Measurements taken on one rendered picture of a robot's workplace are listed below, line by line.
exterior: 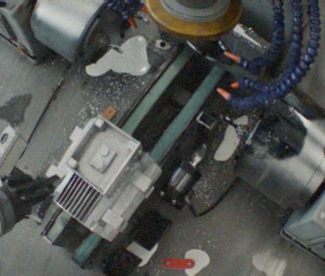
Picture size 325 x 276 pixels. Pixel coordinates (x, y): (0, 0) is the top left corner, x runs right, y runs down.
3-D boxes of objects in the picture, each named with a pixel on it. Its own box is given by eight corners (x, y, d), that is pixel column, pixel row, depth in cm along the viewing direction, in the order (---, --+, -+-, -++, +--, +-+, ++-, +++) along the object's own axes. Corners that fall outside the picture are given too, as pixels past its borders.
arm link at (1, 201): (-26, 181, 72) (-9, 175, 77) (-34, 217, 75) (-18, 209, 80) (6, 216, 70) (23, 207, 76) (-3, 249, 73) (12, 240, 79)
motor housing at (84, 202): (97, 132, 120) (84, 108, 102) (164, 179, 117) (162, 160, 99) (54, 198, 116) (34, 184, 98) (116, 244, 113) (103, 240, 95)
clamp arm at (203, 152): (199, 144, 111) (204, 107, 87) (210, 153, 111) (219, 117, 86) (189, 158, 110) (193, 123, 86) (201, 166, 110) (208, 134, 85)
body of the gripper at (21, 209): (20, 209, 76) (43, 197, 84) (-10, 179, 77) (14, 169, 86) (11, 236, 78) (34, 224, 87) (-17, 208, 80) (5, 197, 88)
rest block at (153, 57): (160, 47, 139) (158, 29, 127) (180, 59, 137) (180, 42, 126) (147, 62, 138) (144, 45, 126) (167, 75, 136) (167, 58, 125)
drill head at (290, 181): (251, 80, 123) (263, 39, 99) (356, 167, 116) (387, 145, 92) (197, 159, 119) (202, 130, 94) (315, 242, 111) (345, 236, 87)
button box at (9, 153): (19, 134, 112) (6, 122, 109) (29, 143, 107) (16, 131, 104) (-12, 186, 109) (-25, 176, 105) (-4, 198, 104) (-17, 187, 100)
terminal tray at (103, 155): (102, 123, 105) (97, 112, 98) (144, 153, 103) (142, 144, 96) (70, 170, 103) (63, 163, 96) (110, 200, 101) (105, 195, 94)
